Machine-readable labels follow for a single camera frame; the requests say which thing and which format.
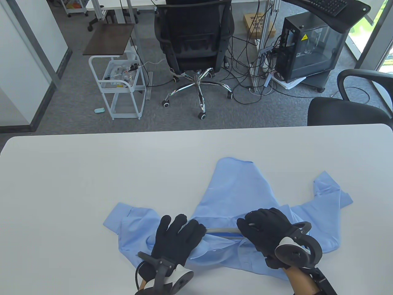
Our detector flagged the person's left hand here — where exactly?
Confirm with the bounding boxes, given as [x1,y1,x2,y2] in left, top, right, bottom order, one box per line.
[138,214,207,281]

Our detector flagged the person's right hand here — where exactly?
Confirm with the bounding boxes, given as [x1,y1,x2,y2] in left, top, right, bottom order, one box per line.
[236,208,303,262]

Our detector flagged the light blue long-sleeve shirt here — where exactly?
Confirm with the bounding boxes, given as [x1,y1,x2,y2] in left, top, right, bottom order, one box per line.
[103,157,353,281]

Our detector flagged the gray plastic hanger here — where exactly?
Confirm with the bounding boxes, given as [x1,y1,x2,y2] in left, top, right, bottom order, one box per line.
[205,227,246,239]

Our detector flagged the person's right forearm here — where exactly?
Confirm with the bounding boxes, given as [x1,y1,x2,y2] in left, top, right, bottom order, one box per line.
[282,267,320,295]

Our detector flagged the black tracking controller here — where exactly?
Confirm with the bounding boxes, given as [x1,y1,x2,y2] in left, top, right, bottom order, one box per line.
[266,222,323,271]
[134,251,194,295]

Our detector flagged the white rolling cart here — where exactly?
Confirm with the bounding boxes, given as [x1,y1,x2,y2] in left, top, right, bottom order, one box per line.
[88,51,147,120]

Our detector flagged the black armrest office chair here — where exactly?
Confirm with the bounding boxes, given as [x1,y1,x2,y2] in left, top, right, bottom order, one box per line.
[307,69,393,126]

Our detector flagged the white papers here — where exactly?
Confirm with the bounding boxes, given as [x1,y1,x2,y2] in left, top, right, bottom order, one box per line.
[272,72,307,90]

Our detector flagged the black rolling stand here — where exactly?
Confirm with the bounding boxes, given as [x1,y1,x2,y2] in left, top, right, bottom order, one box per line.
[302,72,330,92]

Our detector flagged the clear plastic parts bin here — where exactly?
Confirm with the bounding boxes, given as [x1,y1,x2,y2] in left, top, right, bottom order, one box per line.
[103,60,140,89]

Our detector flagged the black computer tower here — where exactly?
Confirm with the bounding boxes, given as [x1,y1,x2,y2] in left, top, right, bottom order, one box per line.
[275,12,350,83]

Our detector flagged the cardboard box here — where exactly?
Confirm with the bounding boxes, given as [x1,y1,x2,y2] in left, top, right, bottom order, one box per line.
[243,12,277,39]

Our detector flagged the black mesh office chair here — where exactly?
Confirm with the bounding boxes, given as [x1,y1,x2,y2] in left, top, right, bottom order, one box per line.
[154,0,235,120]

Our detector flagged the brown wooden side table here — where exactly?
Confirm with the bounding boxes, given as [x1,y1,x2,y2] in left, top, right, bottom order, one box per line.
[83,23,135,56]

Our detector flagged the black desk top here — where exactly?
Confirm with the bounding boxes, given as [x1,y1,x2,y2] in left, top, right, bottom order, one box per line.
[281,0,371,33]

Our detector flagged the black keyboard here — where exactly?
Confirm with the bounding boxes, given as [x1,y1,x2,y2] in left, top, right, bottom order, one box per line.
[305,0,349,16]

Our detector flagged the black chair base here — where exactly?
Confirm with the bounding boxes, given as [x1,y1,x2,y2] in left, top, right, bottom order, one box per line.
[88,14,117,32]

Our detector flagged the white desk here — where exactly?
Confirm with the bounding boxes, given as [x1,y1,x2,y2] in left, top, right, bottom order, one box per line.
[86,0,160,23]

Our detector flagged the small white shelf cart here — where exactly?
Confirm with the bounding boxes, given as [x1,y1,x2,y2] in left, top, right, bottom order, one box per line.
[60,0,89,17]

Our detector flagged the tangle of black cables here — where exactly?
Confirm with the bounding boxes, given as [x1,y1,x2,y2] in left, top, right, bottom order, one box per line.
[223,31,307,105]

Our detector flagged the aluminium frame post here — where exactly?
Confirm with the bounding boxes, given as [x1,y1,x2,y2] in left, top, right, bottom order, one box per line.
[250,0,280,92]

